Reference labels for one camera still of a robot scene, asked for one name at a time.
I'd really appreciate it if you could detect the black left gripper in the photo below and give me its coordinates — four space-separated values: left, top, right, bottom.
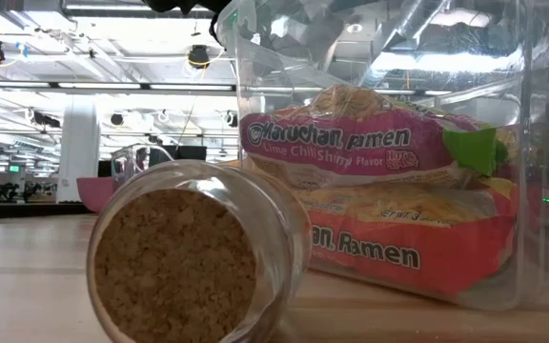
234 0 323 47

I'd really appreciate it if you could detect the lime chili shrimp ramen packet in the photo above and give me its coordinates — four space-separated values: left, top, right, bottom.
238 84 512 192

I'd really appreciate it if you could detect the orange ramen packet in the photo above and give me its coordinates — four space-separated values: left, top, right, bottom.
297 183 519 299

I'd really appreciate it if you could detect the black monitor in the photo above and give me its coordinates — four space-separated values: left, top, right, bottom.
148 145 208 168

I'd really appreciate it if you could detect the long ceiling light strip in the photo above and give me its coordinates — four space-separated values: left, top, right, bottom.
0 81 237 91

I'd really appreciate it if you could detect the low clear plastic bin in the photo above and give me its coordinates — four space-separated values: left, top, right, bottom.
110 143 176 187

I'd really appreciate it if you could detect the white pillar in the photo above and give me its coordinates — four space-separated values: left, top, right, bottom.
56 97 102 204

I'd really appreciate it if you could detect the pink bowl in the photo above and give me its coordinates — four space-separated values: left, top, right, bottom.
76 175 119 214

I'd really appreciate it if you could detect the glass jar with cork lid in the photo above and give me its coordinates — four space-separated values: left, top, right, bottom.
86 159 313 343

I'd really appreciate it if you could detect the tall clear plastic bin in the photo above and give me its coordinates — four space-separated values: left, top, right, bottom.
214 0 549 313

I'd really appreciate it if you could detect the black table frame rail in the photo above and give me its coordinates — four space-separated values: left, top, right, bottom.
0 202 90 221

